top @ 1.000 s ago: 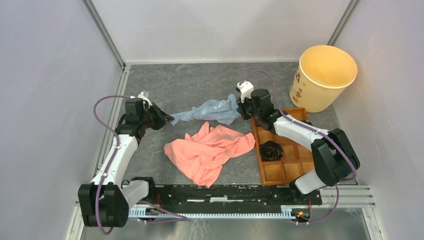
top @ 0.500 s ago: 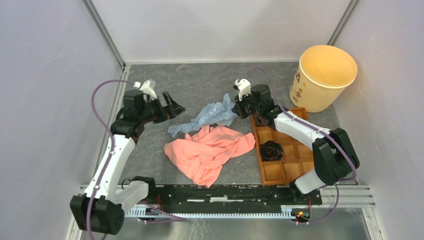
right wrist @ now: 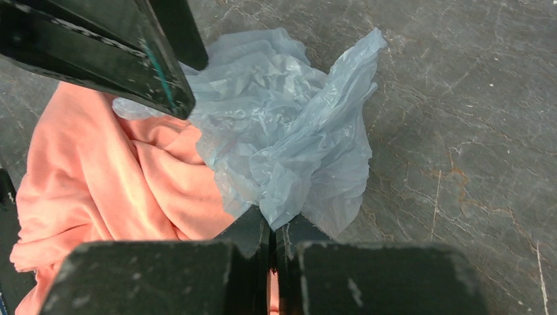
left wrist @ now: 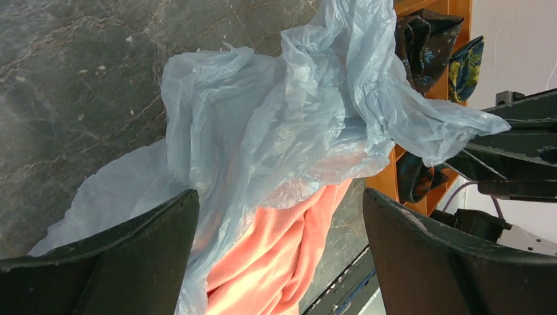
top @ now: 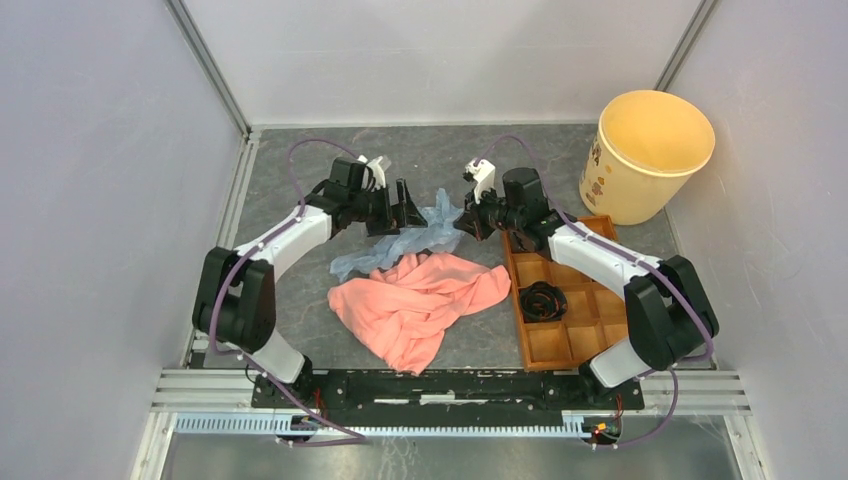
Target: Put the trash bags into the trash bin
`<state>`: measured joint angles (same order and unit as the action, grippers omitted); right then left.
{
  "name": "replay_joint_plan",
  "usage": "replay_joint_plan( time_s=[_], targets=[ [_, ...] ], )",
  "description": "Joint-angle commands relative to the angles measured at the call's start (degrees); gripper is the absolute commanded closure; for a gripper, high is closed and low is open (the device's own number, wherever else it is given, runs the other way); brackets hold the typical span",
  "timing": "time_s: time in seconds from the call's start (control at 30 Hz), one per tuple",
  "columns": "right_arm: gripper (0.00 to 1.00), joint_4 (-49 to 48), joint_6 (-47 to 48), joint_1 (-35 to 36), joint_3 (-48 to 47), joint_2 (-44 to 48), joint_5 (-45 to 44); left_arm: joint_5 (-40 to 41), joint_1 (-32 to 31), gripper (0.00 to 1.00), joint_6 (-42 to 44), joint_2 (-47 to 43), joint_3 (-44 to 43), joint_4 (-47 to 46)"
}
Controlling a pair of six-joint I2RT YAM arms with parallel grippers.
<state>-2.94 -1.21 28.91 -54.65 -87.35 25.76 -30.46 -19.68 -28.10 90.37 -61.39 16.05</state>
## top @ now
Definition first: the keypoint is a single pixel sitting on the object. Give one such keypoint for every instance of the orange compartment tray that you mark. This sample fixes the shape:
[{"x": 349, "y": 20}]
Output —
[{"x": 594, "y": 320}]

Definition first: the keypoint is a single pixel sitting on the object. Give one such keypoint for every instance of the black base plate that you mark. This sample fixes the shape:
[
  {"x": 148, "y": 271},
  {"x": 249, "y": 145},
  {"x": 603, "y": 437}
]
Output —
[{"x": 458, "y": 398}]

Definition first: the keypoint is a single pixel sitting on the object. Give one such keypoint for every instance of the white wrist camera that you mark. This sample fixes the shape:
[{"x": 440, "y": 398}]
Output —
[
  {"x": 375, "y": 175},
  {"x": 482, "y": 174}
]

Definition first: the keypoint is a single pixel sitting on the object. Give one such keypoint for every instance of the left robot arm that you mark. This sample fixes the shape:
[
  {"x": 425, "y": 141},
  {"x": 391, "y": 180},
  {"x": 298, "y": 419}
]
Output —
[{"x": 235, "y": 302}]

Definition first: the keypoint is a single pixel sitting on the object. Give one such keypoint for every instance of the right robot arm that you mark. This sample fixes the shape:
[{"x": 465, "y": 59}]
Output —
[{"x": 667, "y": 310}]

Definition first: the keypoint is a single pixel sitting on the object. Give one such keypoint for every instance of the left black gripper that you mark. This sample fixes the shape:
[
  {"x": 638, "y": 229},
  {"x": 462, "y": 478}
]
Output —
[{"x": 407, "y": 214}]

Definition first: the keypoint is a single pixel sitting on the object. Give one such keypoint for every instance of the blue plastic trash bag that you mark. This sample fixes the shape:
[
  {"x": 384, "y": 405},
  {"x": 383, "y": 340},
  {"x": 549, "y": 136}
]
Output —
[{"x": 439, "y": 236}]

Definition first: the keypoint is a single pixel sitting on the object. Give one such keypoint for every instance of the pink cloth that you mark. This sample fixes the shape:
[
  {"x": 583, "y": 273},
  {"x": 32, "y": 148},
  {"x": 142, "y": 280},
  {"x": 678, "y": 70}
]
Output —
[{"x": 401, "y": 314}]

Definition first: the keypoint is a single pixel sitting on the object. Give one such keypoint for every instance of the aluminium frame rail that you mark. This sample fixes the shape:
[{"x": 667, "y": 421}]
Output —
[{"x": 236, "y": 402}]

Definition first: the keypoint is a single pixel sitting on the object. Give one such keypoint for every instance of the yellow trash bin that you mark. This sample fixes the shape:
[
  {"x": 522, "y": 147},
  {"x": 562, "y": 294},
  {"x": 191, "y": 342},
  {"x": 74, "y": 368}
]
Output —
[{"x": 647, "y": 146}]

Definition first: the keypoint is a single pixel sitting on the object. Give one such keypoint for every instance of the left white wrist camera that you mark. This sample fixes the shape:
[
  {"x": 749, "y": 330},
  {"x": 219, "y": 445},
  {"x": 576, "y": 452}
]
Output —
[{"x": 375, "y": 175}]

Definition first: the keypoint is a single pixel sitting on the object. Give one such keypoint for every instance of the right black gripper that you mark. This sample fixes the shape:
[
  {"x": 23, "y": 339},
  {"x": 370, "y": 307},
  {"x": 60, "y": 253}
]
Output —
[{"x": 471, "y": 220}]

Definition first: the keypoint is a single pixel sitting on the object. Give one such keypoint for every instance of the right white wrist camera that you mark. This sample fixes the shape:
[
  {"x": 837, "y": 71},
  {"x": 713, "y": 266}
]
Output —
[{"x": 482, "y": 174}]

